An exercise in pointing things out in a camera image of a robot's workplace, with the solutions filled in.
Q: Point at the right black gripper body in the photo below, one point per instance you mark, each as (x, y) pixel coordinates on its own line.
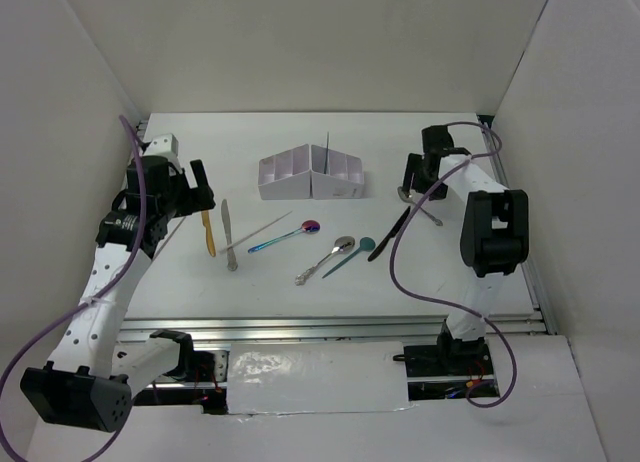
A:
(416, 171)

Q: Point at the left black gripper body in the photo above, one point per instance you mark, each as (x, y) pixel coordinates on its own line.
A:
(182, 200)

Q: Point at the black knife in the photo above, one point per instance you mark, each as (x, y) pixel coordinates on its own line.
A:
(389, 236)

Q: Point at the teal knife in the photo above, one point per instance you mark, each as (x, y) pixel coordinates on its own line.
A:
(326, 159)

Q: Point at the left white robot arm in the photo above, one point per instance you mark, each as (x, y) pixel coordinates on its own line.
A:
(88, 382)

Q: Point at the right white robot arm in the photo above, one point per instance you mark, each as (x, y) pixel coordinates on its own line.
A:
(494, 237)

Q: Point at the gold knife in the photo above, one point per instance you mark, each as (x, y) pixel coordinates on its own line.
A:
(210, 244)

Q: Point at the white right utensil organizer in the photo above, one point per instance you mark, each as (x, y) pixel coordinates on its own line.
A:
(345, 179)

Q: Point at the white utensil organizer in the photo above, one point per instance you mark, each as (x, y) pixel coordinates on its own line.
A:
(345, 179)
(286, 175)

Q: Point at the white left utensil organizer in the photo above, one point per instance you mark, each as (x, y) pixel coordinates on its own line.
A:
(286, 175)

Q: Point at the teal spoon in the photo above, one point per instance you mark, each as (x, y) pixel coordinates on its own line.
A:
(366, 244)

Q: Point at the white chopstick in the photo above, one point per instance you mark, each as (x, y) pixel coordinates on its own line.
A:
(254, 233)

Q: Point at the silver ornate knife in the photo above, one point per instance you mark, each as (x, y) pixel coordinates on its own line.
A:
(232, 264)

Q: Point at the silver ornate spoon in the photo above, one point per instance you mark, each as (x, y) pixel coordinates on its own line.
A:
(341, 245)

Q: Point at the iridescent rainbow spoon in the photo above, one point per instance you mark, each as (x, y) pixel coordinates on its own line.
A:
(307, 227)

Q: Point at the white cover plate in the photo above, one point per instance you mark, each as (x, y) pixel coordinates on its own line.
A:
(336, 377)

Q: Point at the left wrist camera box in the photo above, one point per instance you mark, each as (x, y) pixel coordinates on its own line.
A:
(165, 145)

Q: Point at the aluminium front rail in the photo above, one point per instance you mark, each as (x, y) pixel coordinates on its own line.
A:
(209, 331)

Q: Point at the aluminium rail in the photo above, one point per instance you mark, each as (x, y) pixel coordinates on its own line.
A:
(518, 224)
(209, 331)

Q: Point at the aluminium right rail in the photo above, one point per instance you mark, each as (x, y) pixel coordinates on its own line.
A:
(518, 224)

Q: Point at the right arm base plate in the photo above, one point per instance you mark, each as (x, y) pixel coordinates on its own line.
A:
(426, 361)

